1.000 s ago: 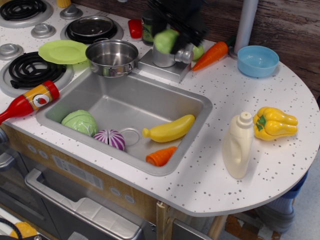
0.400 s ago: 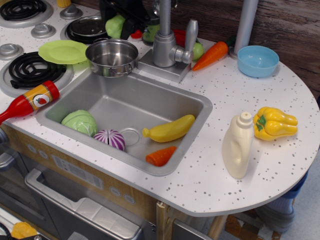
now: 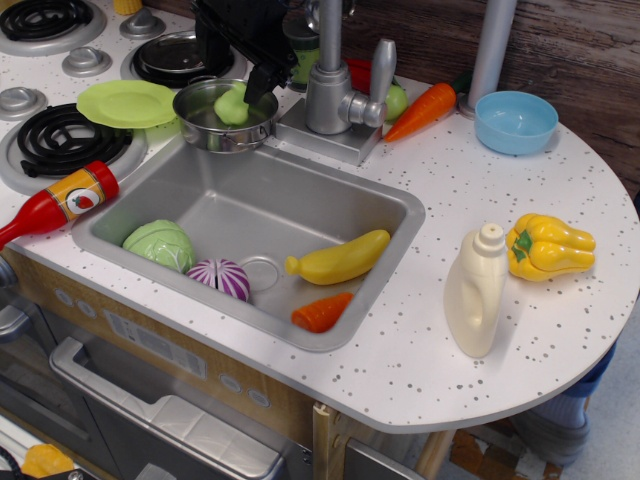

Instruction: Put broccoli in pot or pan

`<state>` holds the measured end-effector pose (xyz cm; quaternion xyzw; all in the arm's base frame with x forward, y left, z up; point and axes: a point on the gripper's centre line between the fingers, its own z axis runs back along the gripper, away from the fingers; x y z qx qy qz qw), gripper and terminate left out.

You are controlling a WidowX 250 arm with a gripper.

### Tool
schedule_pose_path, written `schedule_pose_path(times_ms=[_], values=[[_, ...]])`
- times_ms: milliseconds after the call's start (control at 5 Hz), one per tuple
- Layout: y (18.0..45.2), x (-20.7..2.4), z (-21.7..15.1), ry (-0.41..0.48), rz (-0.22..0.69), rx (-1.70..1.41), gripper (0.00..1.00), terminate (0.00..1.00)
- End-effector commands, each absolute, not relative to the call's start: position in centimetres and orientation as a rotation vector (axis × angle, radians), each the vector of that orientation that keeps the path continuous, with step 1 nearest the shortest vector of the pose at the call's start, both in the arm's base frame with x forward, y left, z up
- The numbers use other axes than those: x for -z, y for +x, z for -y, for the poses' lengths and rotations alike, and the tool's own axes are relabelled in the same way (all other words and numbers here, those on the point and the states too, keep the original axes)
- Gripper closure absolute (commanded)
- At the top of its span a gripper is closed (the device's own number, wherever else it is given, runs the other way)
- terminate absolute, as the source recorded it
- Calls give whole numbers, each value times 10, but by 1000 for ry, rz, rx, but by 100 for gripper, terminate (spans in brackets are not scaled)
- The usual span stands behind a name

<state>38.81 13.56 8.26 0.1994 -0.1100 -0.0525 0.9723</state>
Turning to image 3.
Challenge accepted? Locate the green toy cabbage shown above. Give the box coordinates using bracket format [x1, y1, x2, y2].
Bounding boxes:
[122, 220, 196, 273]

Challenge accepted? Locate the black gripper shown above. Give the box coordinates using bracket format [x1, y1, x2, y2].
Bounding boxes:
[191, 0, 297, 105]

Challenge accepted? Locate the light green toy broccoli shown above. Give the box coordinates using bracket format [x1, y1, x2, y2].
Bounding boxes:
[214, 83, 249, 126]

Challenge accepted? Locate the yellow toy corn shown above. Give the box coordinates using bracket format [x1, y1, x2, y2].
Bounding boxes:
[113, 0, 143, 16]

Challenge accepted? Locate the light green plastic plate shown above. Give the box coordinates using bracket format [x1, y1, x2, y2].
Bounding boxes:
[76, 80, 176, 129]

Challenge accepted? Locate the purple striped toy onion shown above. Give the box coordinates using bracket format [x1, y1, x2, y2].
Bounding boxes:
[186, 259, 251, 302]

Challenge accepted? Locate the silver stove knob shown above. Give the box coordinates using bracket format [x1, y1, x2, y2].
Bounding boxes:
[119, 7, 166, 40]
[62, 46, 112, 78]
[0, 87, 48, 121]

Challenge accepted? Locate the black rear stove burner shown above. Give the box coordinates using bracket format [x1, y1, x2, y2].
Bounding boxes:
[1, 0, 94, 41]

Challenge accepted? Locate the dark green toy can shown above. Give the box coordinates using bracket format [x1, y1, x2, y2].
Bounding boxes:
[283, 18, 320, 92]

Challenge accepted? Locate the silver toy faucet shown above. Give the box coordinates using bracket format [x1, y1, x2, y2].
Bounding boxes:
[276, 1, 397, 166]

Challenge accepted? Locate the grey vertical pole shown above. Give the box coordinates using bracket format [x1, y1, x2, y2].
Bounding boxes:
[458, 0, 518, 119]

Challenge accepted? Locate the cream plastic bottle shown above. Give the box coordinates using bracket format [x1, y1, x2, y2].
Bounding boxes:
[443, 223, 509, 358]

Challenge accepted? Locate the silver sink basin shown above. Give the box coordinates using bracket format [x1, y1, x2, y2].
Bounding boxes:
[72, 137, 425, 352]

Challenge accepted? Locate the orange toy carrot half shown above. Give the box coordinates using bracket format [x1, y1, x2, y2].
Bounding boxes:
[291, 292, 354, 333]

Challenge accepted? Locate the yellow object bottom left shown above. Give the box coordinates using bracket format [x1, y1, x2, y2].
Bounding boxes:
[21, 444, 75, 479]

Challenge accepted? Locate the black front stove burner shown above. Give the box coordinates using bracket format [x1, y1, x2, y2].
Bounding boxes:
[17, 103, 133, 178]

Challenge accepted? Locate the yellow toy bell pepper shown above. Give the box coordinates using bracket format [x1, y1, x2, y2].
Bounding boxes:
[506, 213, 596, 282]

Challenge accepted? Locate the whole orange toy carrot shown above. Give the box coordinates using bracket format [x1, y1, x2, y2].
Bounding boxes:
[384, 83, 457, 142]

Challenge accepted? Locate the green toy apple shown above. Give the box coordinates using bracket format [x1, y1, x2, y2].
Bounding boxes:
[385, 84, 409, 122]

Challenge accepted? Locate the glass pot lid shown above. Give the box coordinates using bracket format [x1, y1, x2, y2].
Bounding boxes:
[136, 31, 204, 74]

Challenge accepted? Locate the light blue plastic bowl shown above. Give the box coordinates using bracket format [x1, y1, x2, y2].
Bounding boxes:
[474, 91, 559, 155]

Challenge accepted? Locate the black stove burner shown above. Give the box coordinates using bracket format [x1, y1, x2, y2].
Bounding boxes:
[17, 103, 133, 178]
[1, 0, 94, 41]

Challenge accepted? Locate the small steel pot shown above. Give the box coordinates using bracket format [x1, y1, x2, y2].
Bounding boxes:
[173, 79, 279, 154]

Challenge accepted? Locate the silver oven door handle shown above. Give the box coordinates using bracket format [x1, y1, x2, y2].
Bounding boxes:
[50, 338, 287, 479]

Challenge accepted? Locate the red toy ketchup bottle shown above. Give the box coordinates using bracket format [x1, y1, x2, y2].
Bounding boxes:
[1, 161, 119, 248]

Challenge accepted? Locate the yellow toy squash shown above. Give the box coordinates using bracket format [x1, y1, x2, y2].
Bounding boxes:
[284, 230, 391, 286]

